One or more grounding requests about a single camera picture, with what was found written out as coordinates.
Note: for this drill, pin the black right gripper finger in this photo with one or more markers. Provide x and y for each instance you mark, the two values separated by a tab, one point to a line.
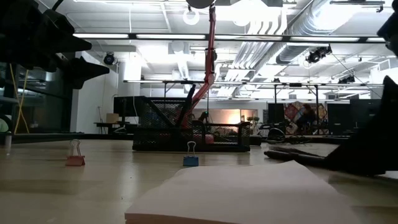
373	140

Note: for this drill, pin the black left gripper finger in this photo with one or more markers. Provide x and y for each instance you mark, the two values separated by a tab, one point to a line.
85	71
66	34

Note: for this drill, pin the slim black pen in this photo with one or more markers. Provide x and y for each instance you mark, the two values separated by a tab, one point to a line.
289	150
292	158

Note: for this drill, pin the pink binder clip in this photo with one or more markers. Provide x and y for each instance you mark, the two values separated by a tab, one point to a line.
75	160

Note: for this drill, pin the black mesh desk organizer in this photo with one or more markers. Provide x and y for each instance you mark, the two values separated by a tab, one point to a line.
161	140

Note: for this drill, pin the thick black marker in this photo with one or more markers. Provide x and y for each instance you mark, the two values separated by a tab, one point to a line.
188	102

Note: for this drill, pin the blue binder clip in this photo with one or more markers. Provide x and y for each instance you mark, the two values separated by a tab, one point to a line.
190	160

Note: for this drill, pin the stack of white paper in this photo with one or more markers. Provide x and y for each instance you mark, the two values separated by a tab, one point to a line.
242	196

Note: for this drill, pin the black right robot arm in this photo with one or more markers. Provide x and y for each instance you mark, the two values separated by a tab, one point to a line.
390	31

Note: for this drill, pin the cardboard box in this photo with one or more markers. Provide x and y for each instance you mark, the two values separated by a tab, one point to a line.
112	118

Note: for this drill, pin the black computer monitor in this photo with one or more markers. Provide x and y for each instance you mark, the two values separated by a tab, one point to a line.
127	105

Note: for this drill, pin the black ceiling spotlight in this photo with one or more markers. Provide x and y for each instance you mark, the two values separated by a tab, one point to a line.
317	55

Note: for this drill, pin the red desk lamp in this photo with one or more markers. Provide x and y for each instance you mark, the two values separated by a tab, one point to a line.
211	46

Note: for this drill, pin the round ceiling camera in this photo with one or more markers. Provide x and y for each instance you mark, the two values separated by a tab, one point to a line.
109	59

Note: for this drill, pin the colourful wall hanging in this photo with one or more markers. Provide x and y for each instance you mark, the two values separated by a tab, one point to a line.
292	112

